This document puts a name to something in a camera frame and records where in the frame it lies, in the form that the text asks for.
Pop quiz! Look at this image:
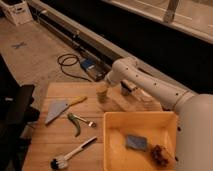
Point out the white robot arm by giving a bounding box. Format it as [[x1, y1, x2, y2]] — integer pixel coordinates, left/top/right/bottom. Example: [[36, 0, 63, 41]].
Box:
[[105, 57, 213, 171]]

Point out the green plastic cup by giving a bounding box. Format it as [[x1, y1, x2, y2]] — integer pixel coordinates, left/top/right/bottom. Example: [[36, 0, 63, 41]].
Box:
[[96, 91, 107, 103]]

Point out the blue electronic box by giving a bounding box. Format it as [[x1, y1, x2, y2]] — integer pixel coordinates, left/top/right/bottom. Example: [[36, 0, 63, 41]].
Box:
[[80, 59, 105, 81]]

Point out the small beige device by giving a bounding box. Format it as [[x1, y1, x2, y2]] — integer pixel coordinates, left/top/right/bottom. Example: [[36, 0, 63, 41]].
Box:
[[121, 80, 137, 96]]

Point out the blue sponge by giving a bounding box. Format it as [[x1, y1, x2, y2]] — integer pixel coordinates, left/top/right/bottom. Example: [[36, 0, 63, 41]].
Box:
[[126, 135, 148, 151]]

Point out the yellow plastic bin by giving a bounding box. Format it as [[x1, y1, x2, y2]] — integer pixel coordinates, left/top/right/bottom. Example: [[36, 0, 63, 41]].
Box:
[[103, 111, 178, 171]]

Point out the white dish brush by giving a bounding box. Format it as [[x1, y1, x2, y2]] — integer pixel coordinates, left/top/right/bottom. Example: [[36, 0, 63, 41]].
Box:
[[50, 136, 97, 170]]

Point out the black chair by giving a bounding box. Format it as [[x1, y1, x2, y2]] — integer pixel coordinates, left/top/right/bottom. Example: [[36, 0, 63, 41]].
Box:
[[0, 54, 40, 171]]

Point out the brown scrubber ball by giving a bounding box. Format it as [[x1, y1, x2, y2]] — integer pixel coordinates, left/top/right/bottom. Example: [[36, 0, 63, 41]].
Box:
[[150, 145, 174, 169]]

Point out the white storage box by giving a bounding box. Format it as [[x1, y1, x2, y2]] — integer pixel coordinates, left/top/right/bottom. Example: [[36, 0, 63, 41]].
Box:
[[0, 0, 33, 26]]

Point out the green handled peeler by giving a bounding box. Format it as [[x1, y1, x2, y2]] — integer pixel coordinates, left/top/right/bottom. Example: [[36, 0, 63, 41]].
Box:
[[67, 113, 97, 137]]

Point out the black cable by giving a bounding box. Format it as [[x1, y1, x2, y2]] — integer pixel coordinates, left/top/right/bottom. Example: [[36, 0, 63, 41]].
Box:
[[56, 53, 94, 83]]

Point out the yellow handled scraper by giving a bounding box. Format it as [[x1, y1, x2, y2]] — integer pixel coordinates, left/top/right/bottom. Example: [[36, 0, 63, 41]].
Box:
[[45, 96, 87, 125]]

